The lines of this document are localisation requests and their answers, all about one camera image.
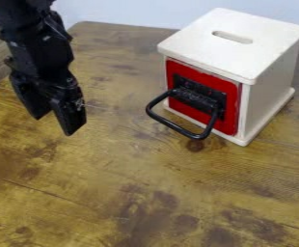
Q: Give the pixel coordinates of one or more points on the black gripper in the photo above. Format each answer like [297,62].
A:
[42,79]

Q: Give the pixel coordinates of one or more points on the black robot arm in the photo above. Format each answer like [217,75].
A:
[28,15]

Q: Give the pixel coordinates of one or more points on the red drawer front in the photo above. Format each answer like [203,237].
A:
[226,124]

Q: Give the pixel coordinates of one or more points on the white wooden box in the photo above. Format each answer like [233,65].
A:
[251,50]

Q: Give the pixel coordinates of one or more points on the black metal drawer handle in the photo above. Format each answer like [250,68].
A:
[174,123]

